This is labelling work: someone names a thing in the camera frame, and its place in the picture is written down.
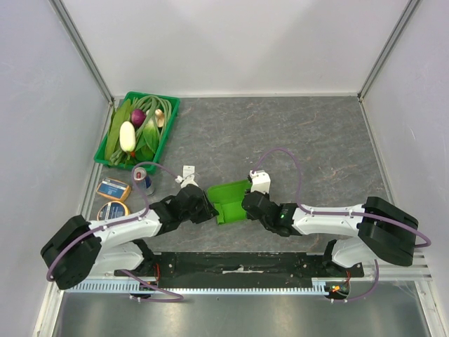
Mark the purple onion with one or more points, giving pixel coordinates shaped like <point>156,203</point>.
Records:
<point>137,117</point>

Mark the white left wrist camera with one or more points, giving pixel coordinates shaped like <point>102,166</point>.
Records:
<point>185,181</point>

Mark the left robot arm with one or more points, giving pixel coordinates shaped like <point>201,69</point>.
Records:
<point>81,248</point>

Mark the yellow tape roll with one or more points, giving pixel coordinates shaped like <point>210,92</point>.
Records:
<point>112,210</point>

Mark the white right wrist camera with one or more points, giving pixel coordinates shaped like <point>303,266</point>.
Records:
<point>260,181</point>

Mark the slotted cable duct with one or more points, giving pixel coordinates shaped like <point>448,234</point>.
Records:
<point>122,285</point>

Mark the small white plastic bag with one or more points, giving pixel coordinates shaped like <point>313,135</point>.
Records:
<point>187,171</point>

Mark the green long beans bundle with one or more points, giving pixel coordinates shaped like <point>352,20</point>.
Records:
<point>148,104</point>

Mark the red blue drink can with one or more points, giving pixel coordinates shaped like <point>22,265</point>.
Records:
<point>142,181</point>

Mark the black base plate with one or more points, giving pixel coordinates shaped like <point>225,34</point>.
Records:
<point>240,269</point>

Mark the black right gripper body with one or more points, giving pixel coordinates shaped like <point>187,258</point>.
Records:
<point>249,205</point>

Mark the green paper box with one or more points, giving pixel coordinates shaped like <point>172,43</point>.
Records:
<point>227,199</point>

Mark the beige mushroom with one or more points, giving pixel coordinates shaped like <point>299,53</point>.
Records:
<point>160,118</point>

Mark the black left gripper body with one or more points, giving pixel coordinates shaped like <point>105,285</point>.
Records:
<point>201,212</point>

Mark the green bok choy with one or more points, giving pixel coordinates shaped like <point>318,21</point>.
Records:
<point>148,142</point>

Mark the large green leaf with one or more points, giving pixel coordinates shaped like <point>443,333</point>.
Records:
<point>121,115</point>

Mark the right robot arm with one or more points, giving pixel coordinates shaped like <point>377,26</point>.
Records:
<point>375,230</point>

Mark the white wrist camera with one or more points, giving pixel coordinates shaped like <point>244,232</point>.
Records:
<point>260,181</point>
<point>185,181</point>

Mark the white eggplant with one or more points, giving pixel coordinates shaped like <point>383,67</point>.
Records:
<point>127,138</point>

